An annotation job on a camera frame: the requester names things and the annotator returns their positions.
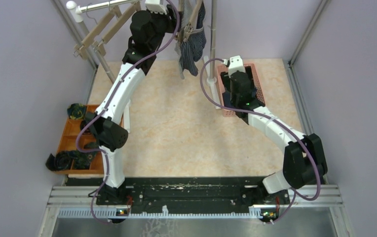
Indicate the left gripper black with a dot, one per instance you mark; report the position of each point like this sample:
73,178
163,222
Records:
170,12

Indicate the beige hanger holding navy underwear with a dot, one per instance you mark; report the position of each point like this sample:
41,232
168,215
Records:
126,7

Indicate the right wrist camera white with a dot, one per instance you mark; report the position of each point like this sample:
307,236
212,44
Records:
234,64

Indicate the dark rolled cloth in tray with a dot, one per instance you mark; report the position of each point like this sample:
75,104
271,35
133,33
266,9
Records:
65,160

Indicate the grey striped underwear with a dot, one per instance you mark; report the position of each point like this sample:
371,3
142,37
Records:
179,54

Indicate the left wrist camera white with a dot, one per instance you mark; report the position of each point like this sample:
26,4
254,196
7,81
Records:
156,6

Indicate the dark patterned cloth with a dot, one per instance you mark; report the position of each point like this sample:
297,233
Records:
76,111

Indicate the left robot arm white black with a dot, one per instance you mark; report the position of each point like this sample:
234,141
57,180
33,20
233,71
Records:
104,123

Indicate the beige hanger holding pinstriped underwear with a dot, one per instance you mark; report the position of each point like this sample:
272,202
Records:
190,27

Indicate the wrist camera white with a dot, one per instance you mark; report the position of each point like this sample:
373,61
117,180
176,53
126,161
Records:
234,64
156,6

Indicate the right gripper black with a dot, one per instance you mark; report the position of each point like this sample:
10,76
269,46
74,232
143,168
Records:
229,78

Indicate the pink plastic basket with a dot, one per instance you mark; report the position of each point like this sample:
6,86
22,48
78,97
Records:
228,112

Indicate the navy underwear cream waistband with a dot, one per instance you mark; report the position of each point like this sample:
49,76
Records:
227,100

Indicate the beige hanger holding grey underwear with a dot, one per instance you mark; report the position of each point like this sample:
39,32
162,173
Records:
185,11

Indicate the navy pinstriped underwear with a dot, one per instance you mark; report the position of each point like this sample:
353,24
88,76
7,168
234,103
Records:
192,49

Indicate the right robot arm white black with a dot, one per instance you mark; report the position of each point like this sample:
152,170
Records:
304,159

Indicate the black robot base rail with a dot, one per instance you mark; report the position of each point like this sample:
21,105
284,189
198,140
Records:
182,198

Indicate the beige clip hanger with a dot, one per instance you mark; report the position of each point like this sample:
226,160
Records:
89,39

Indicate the metal clothes rack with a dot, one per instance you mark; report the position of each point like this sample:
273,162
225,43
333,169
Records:
77,11

